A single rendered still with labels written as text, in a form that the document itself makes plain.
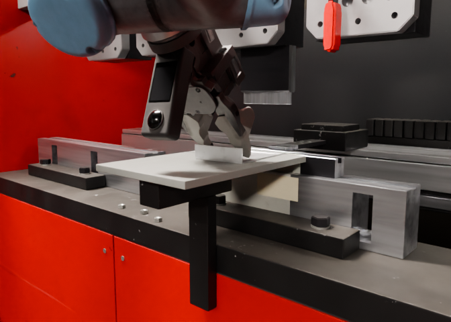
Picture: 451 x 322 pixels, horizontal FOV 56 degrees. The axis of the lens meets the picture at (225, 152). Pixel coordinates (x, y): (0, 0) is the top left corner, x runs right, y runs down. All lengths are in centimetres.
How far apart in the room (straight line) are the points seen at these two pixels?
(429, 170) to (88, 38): 66
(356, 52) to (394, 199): 66
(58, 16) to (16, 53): 101
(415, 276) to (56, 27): 49
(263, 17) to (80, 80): 118
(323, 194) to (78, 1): 44
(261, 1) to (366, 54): 88
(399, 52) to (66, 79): 98
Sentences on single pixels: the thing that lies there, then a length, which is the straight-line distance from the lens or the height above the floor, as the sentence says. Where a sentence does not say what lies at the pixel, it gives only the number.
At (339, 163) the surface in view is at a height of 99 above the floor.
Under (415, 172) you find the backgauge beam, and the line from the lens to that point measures 87.
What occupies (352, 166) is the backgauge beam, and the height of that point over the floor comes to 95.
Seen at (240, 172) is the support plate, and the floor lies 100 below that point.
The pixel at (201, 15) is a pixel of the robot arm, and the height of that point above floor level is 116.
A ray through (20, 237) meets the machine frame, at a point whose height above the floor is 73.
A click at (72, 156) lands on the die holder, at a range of 119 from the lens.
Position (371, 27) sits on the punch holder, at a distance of 61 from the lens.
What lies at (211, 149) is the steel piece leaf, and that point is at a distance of 62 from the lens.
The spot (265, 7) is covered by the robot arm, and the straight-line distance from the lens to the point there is 34.
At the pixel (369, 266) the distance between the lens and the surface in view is 60.
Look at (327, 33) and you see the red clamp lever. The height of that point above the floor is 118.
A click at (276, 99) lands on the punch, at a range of 73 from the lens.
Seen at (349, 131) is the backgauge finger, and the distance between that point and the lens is 88.
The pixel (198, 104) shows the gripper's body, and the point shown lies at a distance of 56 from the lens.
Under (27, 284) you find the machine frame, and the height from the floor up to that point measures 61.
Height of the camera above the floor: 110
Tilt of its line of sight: 8 degrees down
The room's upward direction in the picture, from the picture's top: straight up
